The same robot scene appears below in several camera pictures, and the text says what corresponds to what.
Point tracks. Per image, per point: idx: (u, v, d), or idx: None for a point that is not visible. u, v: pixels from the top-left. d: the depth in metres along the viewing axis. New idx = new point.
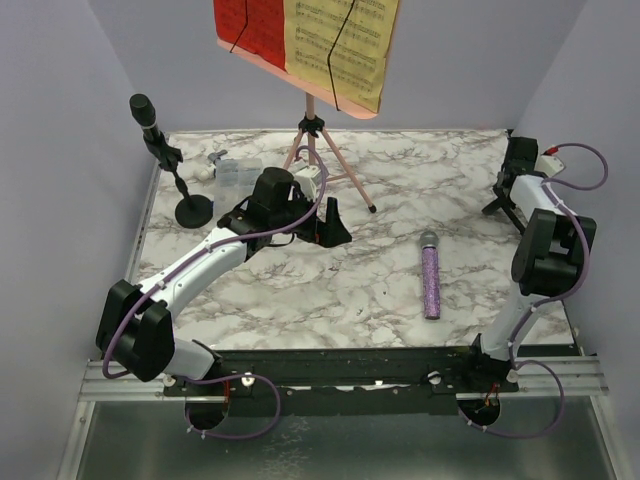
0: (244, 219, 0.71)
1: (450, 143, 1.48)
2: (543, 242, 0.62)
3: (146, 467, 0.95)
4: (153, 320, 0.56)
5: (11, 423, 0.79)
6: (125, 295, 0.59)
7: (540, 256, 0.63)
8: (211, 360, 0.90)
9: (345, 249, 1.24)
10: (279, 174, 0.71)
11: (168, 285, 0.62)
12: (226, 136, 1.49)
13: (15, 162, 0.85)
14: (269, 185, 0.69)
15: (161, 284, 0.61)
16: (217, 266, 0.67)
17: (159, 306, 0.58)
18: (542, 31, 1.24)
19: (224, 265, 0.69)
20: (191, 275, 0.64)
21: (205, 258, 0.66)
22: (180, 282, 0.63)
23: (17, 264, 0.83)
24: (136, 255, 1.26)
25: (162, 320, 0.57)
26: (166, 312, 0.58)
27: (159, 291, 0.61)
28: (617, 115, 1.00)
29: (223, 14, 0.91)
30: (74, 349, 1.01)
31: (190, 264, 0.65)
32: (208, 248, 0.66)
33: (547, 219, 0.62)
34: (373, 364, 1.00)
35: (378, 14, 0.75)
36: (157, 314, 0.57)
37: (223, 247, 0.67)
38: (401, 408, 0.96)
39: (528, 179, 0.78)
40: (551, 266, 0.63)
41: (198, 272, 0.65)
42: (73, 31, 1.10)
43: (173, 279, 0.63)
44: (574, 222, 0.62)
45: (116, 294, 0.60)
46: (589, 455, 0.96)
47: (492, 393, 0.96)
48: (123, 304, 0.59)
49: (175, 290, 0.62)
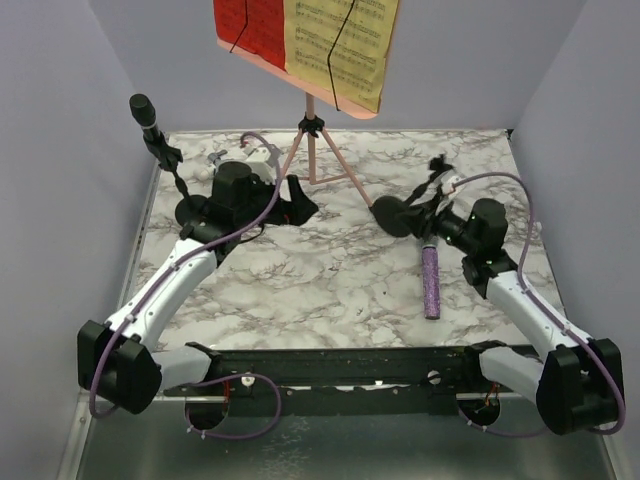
0: (207, 221, 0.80)
1: (450, 143, 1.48)
2: (576, 384, 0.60)
3: (146, 467, 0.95)
4: (129, 356, 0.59)
5: (10, 423, 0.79)
6: (97, 336, 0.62)
7: (579, 402, 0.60)
8: (208, 362, 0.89)
9: (345, 249, 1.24)
10: (228, 170, 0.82)
11: (137, 317, 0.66)
12: (226, 136, 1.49)
13: (14, 161, 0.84)
14: (227, 184, 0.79)
15: (130, 318, 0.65)
16: (187, 282, 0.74)
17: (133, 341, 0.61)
18: (543, 30, 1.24)
19: (194, 278, 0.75)
20: (160, 301, 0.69)
21: (172, 277, 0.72)
22: (151, 310, 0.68)
23: (17, 263, 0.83)
24: (137, 255, 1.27)
25: (139, 354, 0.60)
26: (142, 346, 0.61)
27: (129, 326, 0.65)
28: (619, 114, 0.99)
29: (223, 15, 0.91)
30: (74, 349, 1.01)
31: (160, 288, 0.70)
32: (174, 267, 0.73)
33: (571, 361, 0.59)
34: (372, 364, 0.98)
35: (378, 14, 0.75)
36: (135, 349, 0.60)
37: (189, 262, 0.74)
38: (401, 407, 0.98)
39: (508, 289, 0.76)
40: (590, 408, 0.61)
41: (167, 295, 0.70)
42: (73, 30, 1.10)
43: (142, 309, 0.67)
44: (594, 356, 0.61)
45: (88, 335, 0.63)
46: (588, 455, 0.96)
47: (492, 393, 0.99)
48: (97, 344, 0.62)
49: (147, 319, 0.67)
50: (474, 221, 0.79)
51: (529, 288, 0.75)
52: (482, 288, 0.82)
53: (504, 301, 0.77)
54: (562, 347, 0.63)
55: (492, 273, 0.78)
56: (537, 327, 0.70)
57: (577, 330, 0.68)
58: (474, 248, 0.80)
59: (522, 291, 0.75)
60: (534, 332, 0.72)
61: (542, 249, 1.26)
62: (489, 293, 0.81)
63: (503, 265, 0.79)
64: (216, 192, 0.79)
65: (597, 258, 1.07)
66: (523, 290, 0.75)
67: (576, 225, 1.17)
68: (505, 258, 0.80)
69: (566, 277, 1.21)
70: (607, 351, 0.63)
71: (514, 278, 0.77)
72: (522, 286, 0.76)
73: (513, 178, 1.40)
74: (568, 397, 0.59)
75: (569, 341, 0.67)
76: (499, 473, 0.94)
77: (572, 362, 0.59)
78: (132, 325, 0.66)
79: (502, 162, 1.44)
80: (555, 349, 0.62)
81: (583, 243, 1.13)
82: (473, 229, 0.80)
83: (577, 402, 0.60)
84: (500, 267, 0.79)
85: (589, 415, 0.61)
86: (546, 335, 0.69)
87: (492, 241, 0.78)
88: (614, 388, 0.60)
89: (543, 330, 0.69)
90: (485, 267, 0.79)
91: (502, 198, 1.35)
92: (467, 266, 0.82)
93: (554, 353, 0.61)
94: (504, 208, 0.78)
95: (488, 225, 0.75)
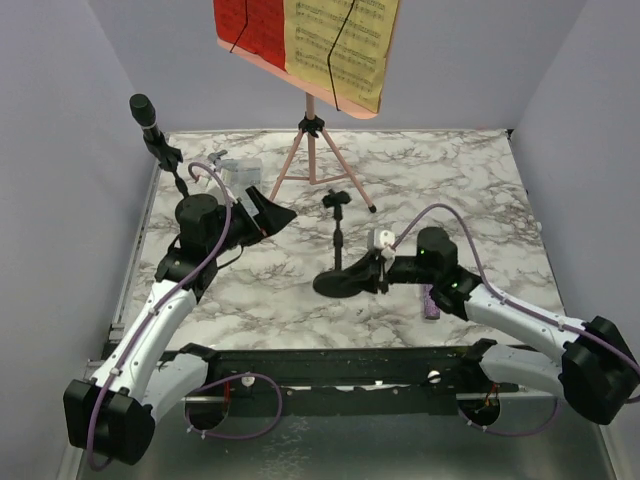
0: (182, 258, 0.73)
1: (450, 143, 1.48)
2: (595, 374, 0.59)
3: (146, 467, 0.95)
4: (122, 410, 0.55)
5: (10, 423, 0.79)
6: (82, 395, 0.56)
7: (606, 389, 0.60)
8: (205, 366, 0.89)
9: (345, 249, 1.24)
10: (192, 203, 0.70)
11: (122, 370, 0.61)
12: (226, 136, 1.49)
13: (14, 161, 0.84)
14: (195, 222, 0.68)
15: (116, 371, 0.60)
16: (170, 324, 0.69)
17: (121, 395, 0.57)
18: (543, 30, 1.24)
19: (175, 318, 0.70)
20: (145, 348, 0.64)
21: (153, 322, 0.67)
22: (136, 360, 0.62)
23: (17, 264, 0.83)
24: (137, 255, 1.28)
25: (131, 406, 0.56)
26: (132, 398, 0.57)
27: (115, 379, 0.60)
28: (618, 115, 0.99)
29: (224, 15, 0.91)
30: (74, 349, 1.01)
31: (142, 335, 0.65)
32: (153, 312, 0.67)
33: (579, 356, 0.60)
34: (372, 365, 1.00)
35: (378, 14, 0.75)
36: (125, 403, 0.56)
37: (169, 303, 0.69)
38: (401, 408, 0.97)
39: (488, 305, 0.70)
40: (617, 387, 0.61)
41: (151, 343, 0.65)
42: (73, 31, 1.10)
43: (126, 360, 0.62)
44: (600, 341, 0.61)
45: (72, 396, 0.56)
46: (588, 454, 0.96)
47: (492, 393, 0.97)
48: (83, 404, 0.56)
49: (134, 369, 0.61)
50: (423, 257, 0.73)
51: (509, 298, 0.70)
52: (463, 315, 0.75)
53: (488, 319, 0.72)
54: (569, 343, 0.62)
55: (464, 298, 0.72)
56: (535, 333, 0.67)
57: (569, 320, 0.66)
58: (436, 280, 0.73)
59: (502, 303, 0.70)
60: (532, 339, 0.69)
61: (542, 249, 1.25)
62: (471, 317, 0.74)
63: (469, 282, 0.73)
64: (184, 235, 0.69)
65: (597, 258, 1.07)
66: (502, 302, 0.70)
67: (576, 225, 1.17)
68: (466, 273, 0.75)
69: (565, 277, 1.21)
70: (606, 328, 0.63)
71: (488, 292, 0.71)
72: (500, 300, 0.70)
73: (513, 178, 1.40)
74: (596, 390, 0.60)
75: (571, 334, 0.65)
76: (499, 473, 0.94)
77: (582, 355, 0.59)
78: (118, 379, 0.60)
79: (502, 162, 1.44)
80: (564, 352, 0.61)
81: (583, 243, 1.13)
82: (426, 263, 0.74)
83: (603, 389, 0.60)
84: (467, 285, 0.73)
85: (620, 394, 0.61)
86: (548, 339, 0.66)
87: (450, 265, 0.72)
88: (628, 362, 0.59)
89: (542, 334, 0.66)
90: (454, 292, 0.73)
91: (502, 198, 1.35)
92: (437, 300, 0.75)
93: (566, 354, 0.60)
94: (444, 231, 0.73)
95: (440, 254, 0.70)
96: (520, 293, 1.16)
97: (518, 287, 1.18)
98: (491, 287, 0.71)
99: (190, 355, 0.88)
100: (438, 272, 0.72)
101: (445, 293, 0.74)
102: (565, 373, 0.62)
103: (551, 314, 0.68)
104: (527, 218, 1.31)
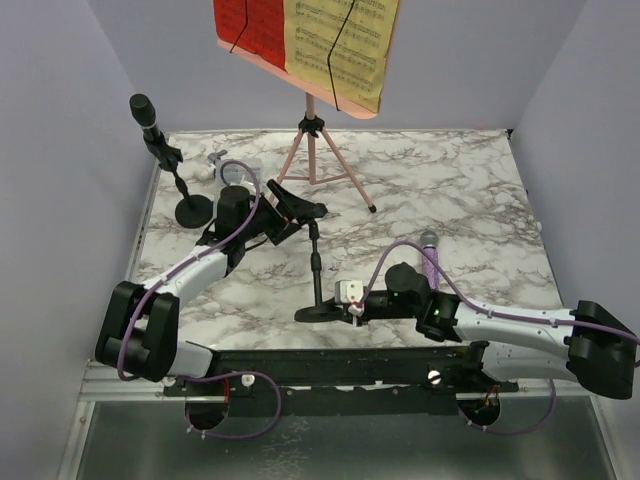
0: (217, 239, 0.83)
1: (450, 143, 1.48)
2: (600, 356, 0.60)
3: (146, 467, 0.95)
4: (164, 307, 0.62)
5: (11, 422, 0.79)
6: (130, 293, 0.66)
7: (615, 368, 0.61)
8: (209, 356, 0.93)
9: (345, 250, 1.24)
10: (228, 191, 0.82)
11: (169, 282, 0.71)
12: (226, 136, 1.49)
13: (14, 162, 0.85)
14: (230, 207, 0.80)
15: (165, 279, 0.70)
16: (206, 273, 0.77)
17: (164, 295, 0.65)
18: (542, 32, 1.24)
19: (210, 271, 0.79)
20: (189, 274, 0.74)
21: (196, 264, 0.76)
22: (180, 279, 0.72)
23: (17, 264, 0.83)
24: (137, 255, 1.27)
25: (171, 307, 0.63)
26: (172, 300, 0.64)
27: (162, 285, 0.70)
28: (617, 116, 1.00)
29: (224, 15, 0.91)
30: (74, 349, 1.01)
31: (185, 268, 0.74)
32: (197, 255, 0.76)
33: (580, 347, 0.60)
34: (373, 364, 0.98)
35: (378, 14, 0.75)
36: (167, 300, 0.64)
37: (209, 257, 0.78)
38: (400, 408, 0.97)
39: (477, 324, 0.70)
40: (624, 359, 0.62)
41: (191, 274, 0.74)
42: (73, 32, 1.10)
43: (173, 278, 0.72)
44: (594, 325, 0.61)
45: (121, 294, 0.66)
46: (587, 454, 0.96)
47: (492, 392, 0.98)
48: (129, 302, 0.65)
49: (178, 284, 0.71)
50: (398, 296, 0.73)
51: (490, 310, 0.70)
52: (455, 337, 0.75)
53: (480, 335, 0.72)
54: (570, 340, 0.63)
55: (450, 324, 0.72)
56: (532, 337, 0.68)
57: (557, 314, 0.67)
58: (418, 313, 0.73)
59: (489, 316, 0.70)
60: (530, 341, 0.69)
61: (542, 249, 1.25)
62: (464, 337, 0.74)
63: (448, 304, 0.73)
64: (220, 218, 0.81)
65: (597, 259, 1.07)
66: (489, 315, 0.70)
67: (576, 225, 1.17)
68: (443, 296, 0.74)
69: (566, 277, 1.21)
70: (592, 310, 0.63)
71: (472, 309, 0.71)
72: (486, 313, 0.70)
73: (513, 178, 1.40)
74: (607, 372, 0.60)
75: (565, 327, 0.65)
76: (499, 473, 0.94)
77: (586, 349, 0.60)
78: (164, 286, 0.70)
79: (502, 162, 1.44)
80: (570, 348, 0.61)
81: (582, 243, 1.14)
82: (403, 300, 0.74)
83: (613, 369, 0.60)
84: (449, 311, 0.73)
85: (628, 364, 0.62)
86: (546, 339, 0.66)
87: (426, 294, 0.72)
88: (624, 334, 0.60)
89: (539, 336, 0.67)
90: (439, 320, 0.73)
91: (502, 198, 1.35)
92: (426, 332, 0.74)
93: (572, 353, 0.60)
94: (407, 264, 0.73)
95: (414, 291, 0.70)
96: (520, 293, 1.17)
97: (518, 287, 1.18)
98: (473, 304, 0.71)
99: (199, 347, 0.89)
100: (418, 306, 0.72)
101: (431, 324, 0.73)
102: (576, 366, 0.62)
103: (539, 313, 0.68)
104: (527, 218, 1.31)
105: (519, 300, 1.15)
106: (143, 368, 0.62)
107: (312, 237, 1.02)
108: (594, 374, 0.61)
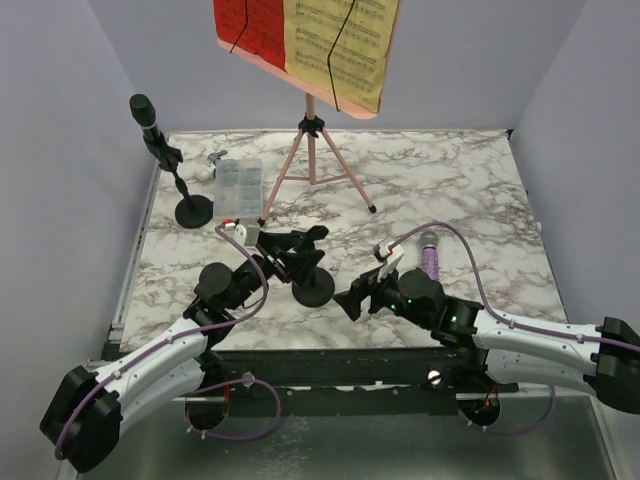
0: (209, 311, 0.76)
1: (450, 143, 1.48)
2: (626, 376, 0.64)
3: (146, 467, 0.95)
4: (102, 412, 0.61)
5: (11, 421, 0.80)
6: (78, 384, 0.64)
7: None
8: (201, 374, 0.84)
9: (345, 249, 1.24)
10: (208, 274, 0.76)
11: (123, 375, 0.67)
12: (226, 136, 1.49)
13: (14, 161, 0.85)
14: (206, 297, 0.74)
15: (116, 374, 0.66)
16: (178, 358, 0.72)
17: (109, 395, 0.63)
18: (542, 32, 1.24)
19: (184, 355, 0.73)
20: (149, 366, 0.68)
21: (165, 349, 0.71)
22: (136, 372, 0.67)
23: (16, 265, 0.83)
24: (137, 255, 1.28)
25: (111, 412, 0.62)
26: (114, 403, 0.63)
27: (114, 380, 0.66)
28: (617, 116, 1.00)
29: (224, 15, 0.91)
30: (74, 349, 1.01)
31: (151, 355, 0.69)
32: (169, 340, 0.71)
33: (611, 368, 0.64)
34: (372, 364, 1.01)
35: (378, 14, 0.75)
36: (108, 404, 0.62)
37: (184, 339, 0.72)
38: (400, 407, 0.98)
39: (498, 334, 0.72)
40: None
41: (154, 364, 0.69)
42: (73, 32, 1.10)
43: (130, 369, 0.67)
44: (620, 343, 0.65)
45: (72, 381, 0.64)
46: (588, 454, 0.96)
47: (492, 392, 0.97)
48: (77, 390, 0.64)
49: (131, 380, 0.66)
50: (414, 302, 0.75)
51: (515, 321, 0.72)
52: (473, 344, 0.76)
53: (500, 344, 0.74)
54: (597, 357, 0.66)
55: (468, 332, 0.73)
56: (557, 351, 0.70)
57: (583, 331, 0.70)
58: (433, 321, 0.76)
59: (511, 328, 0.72)
60: (552, 355, 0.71)
61: (542, 249, 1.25)
62: (480, 345, 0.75)
63: (465, 311, 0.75)
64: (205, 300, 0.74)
65: (597, 259, 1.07)
66: (511, 326, 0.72)
67: (576, 226, 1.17)
68: (460, 303, 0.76)
69: (566, 277, 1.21)
70: (618, 327, 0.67)
71: (492, 318, 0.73)
72: (508, 323, 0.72)
73: (513, 178, 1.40)
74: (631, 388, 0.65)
75: (591, 343, 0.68)
76: (499, 473, 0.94)
77: (613, 367, 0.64)
78: (114, 382, 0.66)
79: (502, 162, 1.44)
80: (598, 368, 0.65)
81: (583, 243, 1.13)
82: (416, 307, 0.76)
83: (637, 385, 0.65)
84: (465, 316, 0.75)
85: None
86: (571, 353, 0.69)
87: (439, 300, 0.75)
88: None
89: (564, 350, 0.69)
90: (456, 328, 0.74)
91: (502, 198, 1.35)
92: (442, 339, 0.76)
93: (600, 371, 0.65)
94: (421, 272, 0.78)
95: (427, 297, 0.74)
96: (520, 293, 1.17)
97: (518, 287, 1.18)
98: (495, 313, 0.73)
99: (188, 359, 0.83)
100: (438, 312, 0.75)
101: (447, 331, 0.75)
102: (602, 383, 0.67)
103: (565, 328, 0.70)
104: (527, 218, 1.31)
105: (519, 300, 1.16)
106: (72, 451, 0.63)
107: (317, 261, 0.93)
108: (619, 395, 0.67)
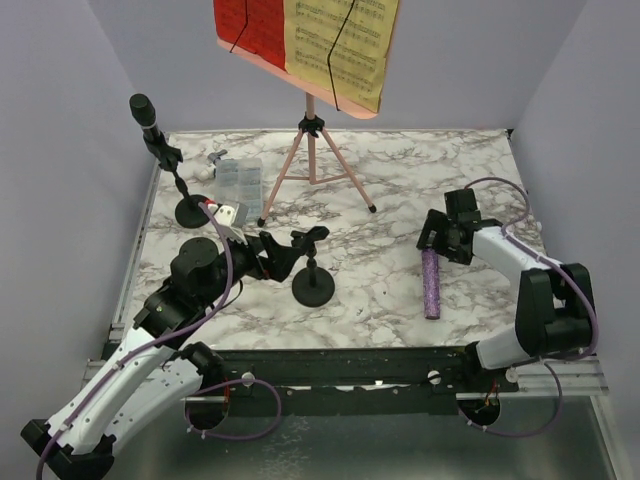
0: (165, 306, 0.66)
1: (450, 143, 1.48)
2: (546, 300, 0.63)
3: (147, 466, 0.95)
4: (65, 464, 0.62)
5: (11, 422, 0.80)
6: (37, 437, 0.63)
7: (550, 318, 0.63)
8: (197, 380, 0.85)
9: (345, 249, 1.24)
10: (190, 250, 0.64)
11: (74, 424, 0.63)
12: (226, 136, 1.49)
13: (14, 163, 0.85)
14: (185, 273, 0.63)
15: (63, 429, 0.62)
16: (137, 379, 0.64)
17: (64, 450, 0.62)
18: (542, 32, 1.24)
19: (146, 372, 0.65)
20: (99, 406, 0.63)
21: (114, 379, 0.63)
22: (87, 416, 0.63)
23: (16, 267, 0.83)
24: (137, 255, 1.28)
25: (73, 463, 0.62)
26: (72, 456, 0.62)
27: (64, 434, 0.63)
28: (617, 116, 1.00)
29: (224, 14, 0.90)
30: (73, 349, 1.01)
31: (101, 390, 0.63)
32: (116, 367, 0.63)
33: (543, 279, 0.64)
34: (373, 364, 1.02)
35: (378, 14, 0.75)
36: (65, 460, 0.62)
37: (135, 359, 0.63)
38: (402, 407, 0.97)
39: (491, 238, 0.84)
40: (563, 330, 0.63)
41: (106, 401, 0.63)
42: (73, 32, 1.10)
43: (79, 415, 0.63)
44: (564, 274, 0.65)
45: (31, 433, 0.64)
46: (587, 454, 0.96)
47: (492, 393, 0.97)
48: (38, 441, 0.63)
49: (82, 428, 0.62)
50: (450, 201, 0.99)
51: (509, 235, 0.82)
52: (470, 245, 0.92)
53: (489, 250, 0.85)
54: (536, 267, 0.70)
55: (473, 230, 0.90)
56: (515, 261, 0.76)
57: None
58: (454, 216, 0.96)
59: (503, 238, 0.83)
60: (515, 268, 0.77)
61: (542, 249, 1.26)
62: (477, 250, 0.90)
63: (489, 224, 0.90)
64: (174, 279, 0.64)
65: (597, 259, 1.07)
66: (503, 236, 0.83)
67: (576, 225, 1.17)
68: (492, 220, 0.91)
69: None
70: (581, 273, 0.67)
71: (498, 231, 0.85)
72: (503, 235, 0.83)
73: (513, 178, 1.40)
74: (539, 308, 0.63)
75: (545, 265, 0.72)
76: (498, 473, 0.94)
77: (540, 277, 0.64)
78: (66, 433, 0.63)
79: (502, 162, 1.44)
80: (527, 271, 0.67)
81: (583, 243, 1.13)
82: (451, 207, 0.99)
83: (549, 319, 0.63)
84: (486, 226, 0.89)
85: (567, 332, 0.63)
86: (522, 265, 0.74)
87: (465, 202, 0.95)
88: (583, 298, 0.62)
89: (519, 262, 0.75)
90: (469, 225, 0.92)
91: (502, 198, 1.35)
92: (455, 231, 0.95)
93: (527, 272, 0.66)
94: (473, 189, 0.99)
95: (455, 192, 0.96)
96: None
97: None
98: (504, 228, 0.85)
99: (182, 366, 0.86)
100: (461, 205, 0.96)
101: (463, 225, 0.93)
102: (521, 298, 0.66)
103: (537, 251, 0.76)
104: (527, 218, 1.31)
105: None
106: None
107: (310, 246, 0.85)
108: (532, 317, 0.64)
